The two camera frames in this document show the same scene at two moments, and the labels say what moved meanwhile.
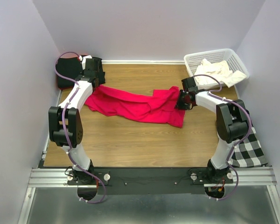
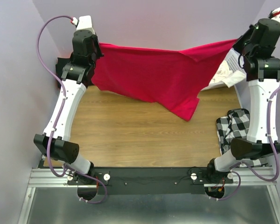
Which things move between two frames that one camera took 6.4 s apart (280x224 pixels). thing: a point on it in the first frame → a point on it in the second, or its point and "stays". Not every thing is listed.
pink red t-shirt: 160,108 → 173,77
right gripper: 179,104 → 238,45
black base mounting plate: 143,180 stays
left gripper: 100,82 → 95,42
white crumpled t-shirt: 220,69 stays
